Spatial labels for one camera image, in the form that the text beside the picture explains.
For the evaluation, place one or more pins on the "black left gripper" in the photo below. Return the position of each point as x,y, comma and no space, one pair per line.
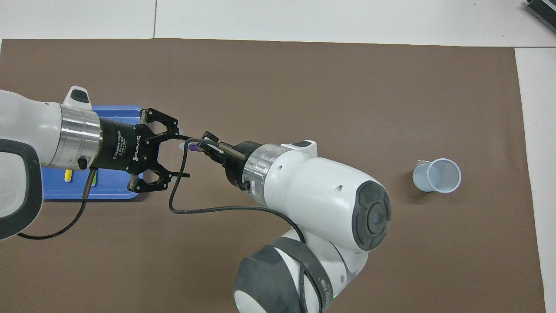
119,145

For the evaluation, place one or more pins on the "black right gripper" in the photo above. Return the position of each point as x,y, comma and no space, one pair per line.
236,167

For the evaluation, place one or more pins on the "purple pen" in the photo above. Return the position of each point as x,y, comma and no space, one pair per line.
194,147

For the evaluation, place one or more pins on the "yellow pen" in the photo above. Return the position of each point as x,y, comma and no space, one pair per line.
68,176

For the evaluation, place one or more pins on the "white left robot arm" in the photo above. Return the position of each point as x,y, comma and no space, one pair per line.
26,134

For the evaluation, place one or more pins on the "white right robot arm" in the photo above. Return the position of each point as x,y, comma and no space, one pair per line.
321,195

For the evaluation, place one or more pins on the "blue plastic tray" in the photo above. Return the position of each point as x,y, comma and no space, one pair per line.
113,193

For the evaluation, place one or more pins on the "brown table mat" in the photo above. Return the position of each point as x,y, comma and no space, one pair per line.
304,87

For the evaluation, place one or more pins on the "translucent plastic cup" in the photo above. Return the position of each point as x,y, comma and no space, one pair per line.
423,178

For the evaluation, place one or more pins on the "grey striped device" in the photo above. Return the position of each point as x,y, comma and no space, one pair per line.
543,8

